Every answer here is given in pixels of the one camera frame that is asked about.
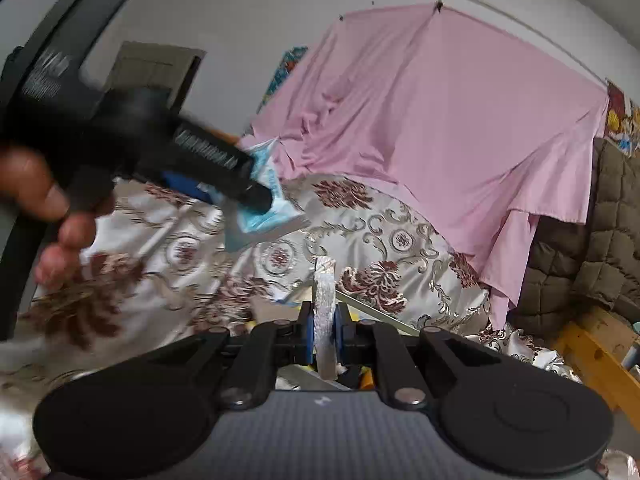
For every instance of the person's left hand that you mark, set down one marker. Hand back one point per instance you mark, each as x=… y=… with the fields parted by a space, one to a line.
x=30 y=180

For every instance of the colourful wall poster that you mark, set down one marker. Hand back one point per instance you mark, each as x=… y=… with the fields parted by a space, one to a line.
x=287 y=67

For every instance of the brown quilted jacket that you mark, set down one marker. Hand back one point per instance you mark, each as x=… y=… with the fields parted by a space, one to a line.
x=565 y=260

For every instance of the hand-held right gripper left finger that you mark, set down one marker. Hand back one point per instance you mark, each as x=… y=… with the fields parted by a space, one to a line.
x=307 y=335

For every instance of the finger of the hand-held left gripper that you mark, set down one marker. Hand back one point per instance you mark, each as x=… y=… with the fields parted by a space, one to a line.
x=185 y=182
x=220 y=162

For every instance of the wooden bed frame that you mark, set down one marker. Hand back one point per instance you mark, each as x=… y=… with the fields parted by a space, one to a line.
x=600 y=355

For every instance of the cartoon wall poster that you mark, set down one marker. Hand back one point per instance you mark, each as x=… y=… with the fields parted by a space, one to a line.
x=625 y=120

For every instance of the white cloth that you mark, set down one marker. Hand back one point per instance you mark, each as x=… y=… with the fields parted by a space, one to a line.
x=326 y=300

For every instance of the pink hanging sheet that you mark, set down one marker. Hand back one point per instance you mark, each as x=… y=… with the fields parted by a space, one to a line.
x=425 y=110

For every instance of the grey wall panel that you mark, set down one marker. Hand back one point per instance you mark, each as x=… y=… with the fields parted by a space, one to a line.
x=150 y=65

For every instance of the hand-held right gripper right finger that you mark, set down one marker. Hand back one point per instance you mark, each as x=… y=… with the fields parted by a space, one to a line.
x=342 y=335

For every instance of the floral satin blanket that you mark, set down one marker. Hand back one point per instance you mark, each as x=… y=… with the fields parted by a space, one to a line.
x=390 y=240

